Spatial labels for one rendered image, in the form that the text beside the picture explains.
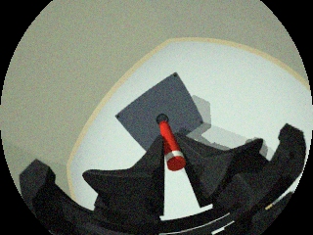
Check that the red peg with white band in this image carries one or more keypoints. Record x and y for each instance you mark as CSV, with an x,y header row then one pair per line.
x,y
173,157

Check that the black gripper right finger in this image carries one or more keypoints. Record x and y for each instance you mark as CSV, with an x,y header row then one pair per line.
x,y
207,168

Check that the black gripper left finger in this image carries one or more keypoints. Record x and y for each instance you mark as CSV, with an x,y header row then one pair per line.
x,y
144,179

